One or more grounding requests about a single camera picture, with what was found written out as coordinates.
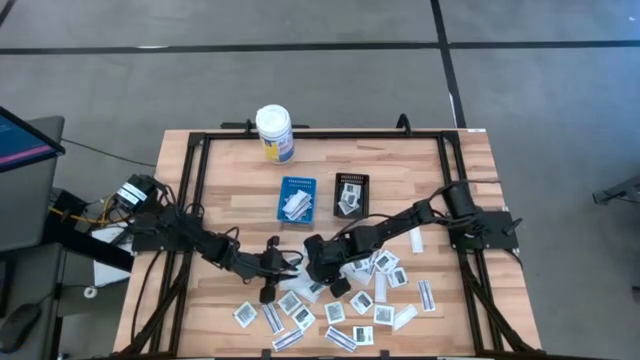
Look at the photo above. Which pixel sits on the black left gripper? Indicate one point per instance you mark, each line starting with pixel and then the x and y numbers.
pixel 257 267

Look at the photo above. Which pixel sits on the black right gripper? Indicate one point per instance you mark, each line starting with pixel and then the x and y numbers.
pixel 335 257

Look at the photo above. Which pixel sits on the white antiseptic towelette packet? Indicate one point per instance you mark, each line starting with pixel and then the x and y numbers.
pixel 245 314
pixel 360 264
pixel 290 302
pixel 303 317
pixel 344 206
pixel 353 189
pixel 334 312
pixel 397 276
pixel 386 261
pixel 361 302
pixel 384 315
pixel 316 288
pixel 363 335
pixel 351 200

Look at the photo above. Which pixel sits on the blue striped fabric bandage packet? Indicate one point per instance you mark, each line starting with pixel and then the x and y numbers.
pixel 287 340
pixel 426 295
pixel 272 317
pixel 341 338

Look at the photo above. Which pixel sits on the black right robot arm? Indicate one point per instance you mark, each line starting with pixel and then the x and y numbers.
pixel 400 225

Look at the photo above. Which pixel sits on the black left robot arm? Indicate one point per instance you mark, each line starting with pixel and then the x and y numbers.
pixel 200 240

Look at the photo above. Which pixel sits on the blue plastic basket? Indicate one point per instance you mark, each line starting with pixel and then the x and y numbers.
pixel 295 183

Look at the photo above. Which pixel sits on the black plastic basket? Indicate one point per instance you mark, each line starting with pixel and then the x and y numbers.
pixel 352 176

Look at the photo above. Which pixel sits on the disinfecting wipes canister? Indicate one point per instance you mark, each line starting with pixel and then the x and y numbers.
pixel 274 132

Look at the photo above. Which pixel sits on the white paper sheet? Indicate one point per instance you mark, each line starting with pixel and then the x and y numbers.
pixel 107 270

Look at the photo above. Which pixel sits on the white tape roll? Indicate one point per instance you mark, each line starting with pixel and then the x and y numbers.
pixel 90 292

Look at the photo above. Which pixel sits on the black desk beam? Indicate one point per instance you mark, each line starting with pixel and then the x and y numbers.
pixel 85 242

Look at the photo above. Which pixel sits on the white table label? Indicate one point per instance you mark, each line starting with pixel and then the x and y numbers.
pixel 476 130

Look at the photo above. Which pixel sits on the black computer mouse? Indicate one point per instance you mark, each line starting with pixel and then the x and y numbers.
pixel 19 327

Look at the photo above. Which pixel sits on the computer monitor screen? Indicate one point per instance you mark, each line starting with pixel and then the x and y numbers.
pixel 25 142

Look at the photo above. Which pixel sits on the grey stand leg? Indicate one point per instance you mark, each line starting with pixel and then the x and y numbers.
pixel 620 192

